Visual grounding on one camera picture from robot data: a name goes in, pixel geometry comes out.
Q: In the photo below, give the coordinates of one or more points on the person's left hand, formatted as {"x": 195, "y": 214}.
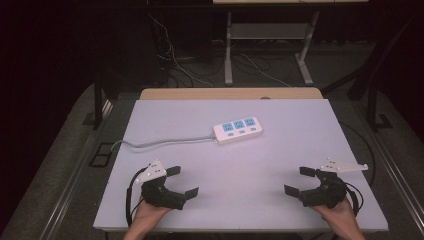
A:
{"x": 146, "y": 215}

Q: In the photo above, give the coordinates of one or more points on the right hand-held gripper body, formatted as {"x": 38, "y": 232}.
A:
{"x": 328, "y": 191}

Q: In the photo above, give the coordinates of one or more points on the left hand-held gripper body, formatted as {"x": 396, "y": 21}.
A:
{"x": 160, "y": 195}

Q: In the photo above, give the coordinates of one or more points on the person's right hand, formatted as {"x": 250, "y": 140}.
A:
{"x": 340, "y": 215}

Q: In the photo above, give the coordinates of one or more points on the black metal stand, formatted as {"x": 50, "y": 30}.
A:
{"x": 98, "y": 100}
{"x": 371, "y": 83}

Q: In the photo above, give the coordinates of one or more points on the white table mat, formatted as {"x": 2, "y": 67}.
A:
{"x": 233, "y": 173}

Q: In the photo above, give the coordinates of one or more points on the white power strip blue sockets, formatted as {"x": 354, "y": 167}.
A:
{"x": 237, "y": 130}

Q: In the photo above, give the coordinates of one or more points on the aluminium floor rail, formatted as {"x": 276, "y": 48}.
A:
{"x": 71, "y": 186}
{"x": 396, "y": 176}

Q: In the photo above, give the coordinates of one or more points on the black floor bracket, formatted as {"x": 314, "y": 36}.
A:
{"x": 101, "y": 154}

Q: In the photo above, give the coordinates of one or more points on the grey metal frame desk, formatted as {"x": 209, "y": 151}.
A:
{"x": 266, "y": 31}

